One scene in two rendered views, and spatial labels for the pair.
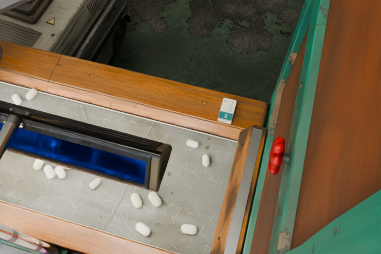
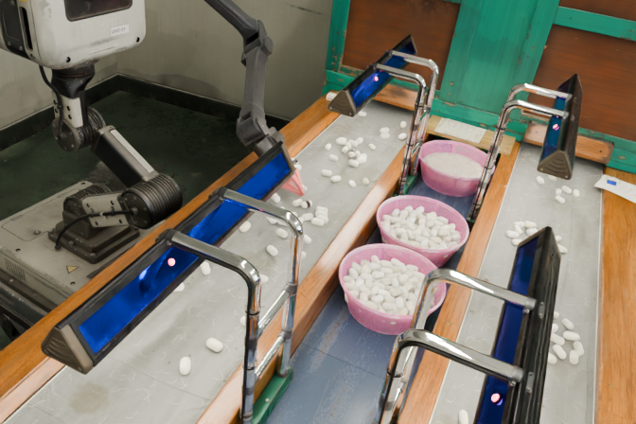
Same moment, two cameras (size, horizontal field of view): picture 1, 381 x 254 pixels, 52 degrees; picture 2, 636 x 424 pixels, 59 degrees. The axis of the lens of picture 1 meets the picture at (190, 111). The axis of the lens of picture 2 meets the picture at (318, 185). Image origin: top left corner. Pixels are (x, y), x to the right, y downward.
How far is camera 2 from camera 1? 2.06 m
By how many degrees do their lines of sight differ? 60
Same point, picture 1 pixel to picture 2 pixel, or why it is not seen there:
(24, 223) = (397, 167)
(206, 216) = (395, 121)
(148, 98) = (316, 118)
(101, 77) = (292, 131)
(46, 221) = (397, 160)
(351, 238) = not seen: outside the picture
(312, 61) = not seen: outside the picture
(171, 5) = not seen: hidden behind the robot
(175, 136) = (343, 121)
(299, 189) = not seen: outside the picture
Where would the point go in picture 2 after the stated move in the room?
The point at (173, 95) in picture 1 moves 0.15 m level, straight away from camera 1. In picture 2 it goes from (316, 111) to (277, 107)
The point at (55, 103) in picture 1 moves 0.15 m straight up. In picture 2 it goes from (304, 155) to (308, 115)
